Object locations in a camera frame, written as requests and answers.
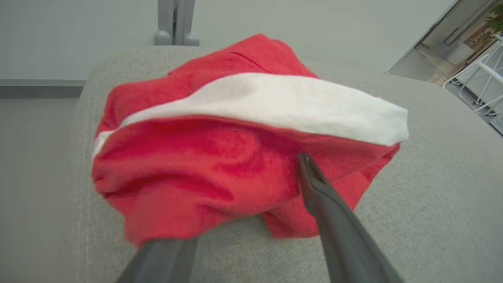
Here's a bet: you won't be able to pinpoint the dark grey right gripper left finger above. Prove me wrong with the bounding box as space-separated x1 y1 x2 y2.
116 235 198 283

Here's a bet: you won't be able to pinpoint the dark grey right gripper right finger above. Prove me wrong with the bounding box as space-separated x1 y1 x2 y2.
297 151 403 283

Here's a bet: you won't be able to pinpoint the red and white garment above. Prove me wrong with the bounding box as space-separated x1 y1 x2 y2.
91 33 409 248

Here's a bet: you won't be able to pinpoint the light grey fabric sofa seat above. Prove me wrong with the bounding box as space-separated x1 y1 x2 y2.
65 44 503 283

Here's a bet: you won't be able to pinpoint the grey metal stand legs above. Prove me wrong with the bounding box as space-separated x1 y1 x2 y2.
154 0 200 47

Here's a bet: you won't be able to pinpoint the white wire rack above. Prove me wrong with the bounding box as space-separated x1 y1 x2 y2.
443 35 503 118

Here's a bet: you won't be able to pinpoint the glass door with metal frame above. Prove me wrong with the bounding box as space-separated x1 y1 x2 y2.
384 0 503 85

